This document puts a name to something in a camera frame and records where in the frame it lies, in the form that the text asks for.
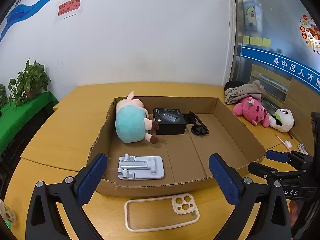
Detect black sunglasses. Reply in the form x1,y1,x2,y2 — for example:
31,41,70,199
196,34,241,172
182,111,209,136

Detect white folding phone stand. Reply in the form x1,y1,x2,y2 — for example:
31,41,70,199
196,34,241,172
117,154,164,180

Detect person's right hand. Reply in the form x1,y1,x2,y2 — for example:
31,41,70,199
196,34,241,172
289,200,299,226

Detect pink pen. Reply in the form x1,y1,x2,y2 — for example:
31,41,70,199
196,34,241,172
274,134,291,152

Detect small white clip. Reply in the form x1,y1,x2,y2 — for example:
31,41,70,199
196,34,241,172
297,143,309,155

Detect white panda plush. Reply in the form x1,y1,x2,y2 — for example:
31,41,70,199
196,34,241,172
268,108,295,133

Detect pink strawberry bear plush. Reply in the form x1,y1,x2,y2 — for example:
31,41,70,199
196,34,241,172
232,96,270,127

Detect open cardboard box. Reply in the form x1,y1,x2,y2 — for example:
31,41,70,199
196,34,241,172
88,96,265,198

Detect clear cream phone case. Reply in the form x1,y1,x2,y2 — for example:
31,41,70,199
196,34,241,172
124,193,200,232

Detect green table cloth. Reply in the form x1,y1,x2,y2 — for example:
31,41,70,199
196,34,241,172
0,92,58,154

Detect small black product box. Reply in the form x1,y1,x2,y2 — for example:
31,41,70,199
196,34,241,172
153,108,187,135

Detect yellow sticky notes row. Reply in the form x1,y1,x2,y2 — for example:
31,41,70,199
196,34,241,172
242,36,271,48

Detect new year door sticker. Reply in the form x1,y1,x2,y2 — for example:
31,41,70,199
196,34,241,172
299,14,320,55

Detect potted green plant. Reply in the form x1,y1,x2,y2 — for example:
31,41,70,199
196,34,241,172
0,84,8,108
8,59,51,106

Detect pink pig plush teal dress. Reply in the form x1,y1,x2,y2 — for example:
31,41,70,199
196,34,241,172
115,91,159,145

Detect cartoon sheep door poster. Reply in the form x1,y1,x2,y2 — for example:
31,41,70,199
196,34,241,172
244,0,263,32

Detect red paper wall notice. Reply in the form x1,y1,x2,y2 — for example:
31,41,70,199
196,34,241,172
57,0,81,16

